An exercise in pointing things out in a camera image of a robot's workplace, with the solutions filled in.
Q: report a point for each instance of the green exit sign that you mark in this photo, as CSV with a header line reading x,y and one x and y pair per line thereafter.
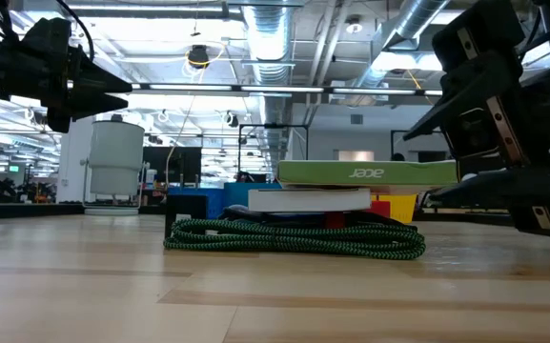
x,y
14,168

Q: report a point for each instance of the yellow bin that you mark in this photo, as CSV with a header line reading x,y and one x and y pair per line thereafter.
x,y
401,207

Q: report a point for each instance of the white labelled box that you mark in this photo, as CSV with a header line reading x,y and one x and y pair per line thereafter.
x,y
303,200

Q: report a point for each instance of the green acer box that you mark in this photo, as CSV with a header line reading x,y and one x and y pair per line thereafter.
x,y
312,172

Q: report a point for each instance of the black charger plug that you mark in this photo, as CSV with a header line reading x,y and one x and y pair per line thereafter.
x,y
186,205

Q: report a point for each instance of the white cylinder on stand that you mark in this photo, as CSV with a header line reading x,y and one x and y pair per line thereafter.
x,y
115,152

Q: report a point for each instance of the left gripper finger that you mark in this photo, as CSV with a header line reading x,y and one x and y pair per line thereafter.
x,y
95,78
95,105

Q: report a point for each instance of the black rig crossbar with lights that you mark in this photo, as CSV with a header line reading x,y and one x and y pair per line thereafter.
x,y
279,89

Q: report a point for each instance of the black monitor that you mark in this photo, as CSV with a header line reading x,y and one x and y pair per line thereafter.
x,y
184,164

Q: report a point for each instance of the black ceiling camera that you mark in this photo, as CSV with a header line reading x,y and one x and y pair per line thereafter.
x,y
198,56

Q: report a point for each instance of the small blue bin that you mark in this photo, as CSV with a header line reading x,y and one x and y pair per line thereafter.
x,y
215,200

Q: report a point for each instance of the black aluminium table frame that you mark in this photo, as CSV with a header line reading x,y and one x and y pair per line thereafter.
x,y
26,209

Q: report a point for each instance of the silver spiral duct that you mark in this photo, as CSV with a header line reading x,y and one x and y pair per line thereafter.
x,y
413,19

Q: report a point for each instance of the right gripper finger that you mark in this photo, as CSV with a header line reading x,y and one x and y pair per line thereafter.
x,y
470,90
503,190

